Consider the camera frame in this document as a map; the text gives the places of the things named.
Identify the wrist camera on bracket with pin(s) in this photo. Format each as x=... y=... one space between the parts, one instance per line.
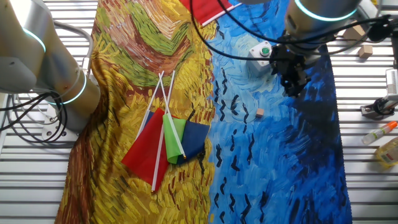
x=380 y=30

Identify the small green flag white stick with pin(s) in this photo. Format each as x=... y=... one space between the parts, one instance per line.
x=172 y=140

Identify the black clamp tool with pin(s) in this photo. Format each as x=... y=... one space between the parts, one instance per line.
x=377 y=107

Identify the small wooden block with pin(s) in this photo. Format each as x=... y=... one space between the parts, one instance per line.
x=259 y=112

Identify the medium wooden cube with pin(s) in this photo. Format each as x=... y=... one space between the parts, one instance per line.
x=365 y=51

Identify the small navy flag white stick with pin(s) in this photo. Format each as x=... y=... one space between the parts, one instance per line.
x=194 y=140

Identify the yellow liquid plastic bottle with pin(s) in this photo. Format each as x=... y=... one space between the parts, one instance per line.
x=388 y=153

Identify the large wooden block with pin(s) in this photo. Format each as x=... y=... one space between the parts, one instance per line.
x=356 y=32

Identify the white box green push button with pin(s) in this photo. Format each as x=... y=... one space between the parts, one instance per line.
x=258 y=60

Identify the small red flag white stick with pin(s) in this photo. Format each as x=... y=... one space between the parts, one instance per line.
x=144 y=155

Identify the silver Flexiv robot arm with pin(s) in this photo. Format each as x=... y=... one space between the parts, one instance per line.
x=25 y=49

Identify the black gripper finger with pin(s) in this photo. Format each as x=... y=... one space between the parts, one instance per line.
x=289 y=85
x=301 y=84

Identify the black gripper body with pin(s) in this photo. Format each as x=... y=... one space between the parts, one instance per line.
x=290 y=60

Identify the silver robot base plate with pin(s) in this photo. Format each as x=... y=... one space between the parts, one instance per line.
x=54 y=129

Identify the clear spray bottle orange cap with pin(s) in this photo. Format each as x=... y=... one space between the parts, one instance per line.
x=377 y=133

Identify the large red flag white stick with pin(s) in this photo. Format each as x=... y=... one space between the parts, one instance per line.
x=205 y=7

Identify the Van Gogh painting print cloth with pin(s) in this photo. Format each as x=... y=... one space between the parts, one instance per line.
x=280 y=161

